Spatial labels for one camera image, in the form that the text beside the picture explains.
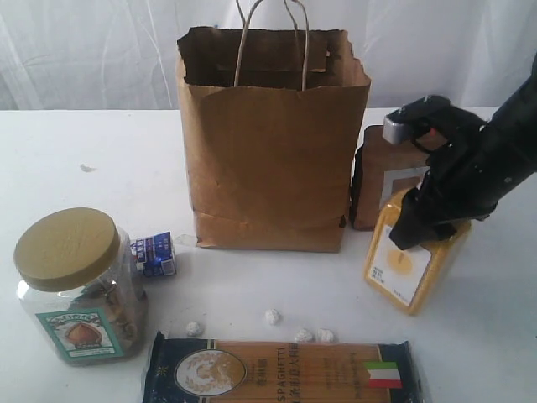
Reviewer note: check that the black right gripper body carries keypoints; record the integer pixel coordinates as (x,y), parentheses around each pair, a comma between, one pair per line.
(467,175)

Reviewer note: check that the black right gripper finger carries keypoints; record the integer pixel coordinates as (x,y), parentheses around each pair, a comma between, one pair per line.
(447,231)
(418,221)

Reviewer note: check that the yellow millet bottle white cap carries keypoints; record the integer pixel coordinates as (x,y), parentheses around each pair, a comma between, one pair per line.
(408,277)

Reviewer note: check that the brown paper bag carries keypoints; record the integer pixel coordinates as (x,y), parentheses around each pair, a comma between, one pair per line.
(271,120)

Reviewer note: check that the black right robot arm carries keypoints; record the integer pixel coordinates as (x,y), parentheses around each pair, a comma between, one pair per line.
(521,107)

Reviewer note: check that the brown stand-up pouch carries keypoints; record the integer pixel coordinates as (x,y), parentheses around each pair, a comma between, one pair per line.
(381,169)

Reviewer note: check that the small blue milk carton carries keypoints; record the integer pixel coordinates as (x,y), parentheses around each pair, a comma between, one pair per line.
(154,256)

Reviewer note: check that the spaghetti package dark blue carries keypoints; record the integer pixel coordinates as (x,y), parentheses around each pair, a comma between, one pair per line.
(208,370)

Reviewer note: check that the clear jar with gold lid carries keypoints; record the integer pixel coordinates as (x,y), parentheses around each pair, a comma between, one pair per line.
(80,285)

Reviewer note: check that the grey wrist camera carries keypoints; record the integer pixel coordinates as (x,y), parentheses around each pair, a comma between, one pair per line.
(412,120)

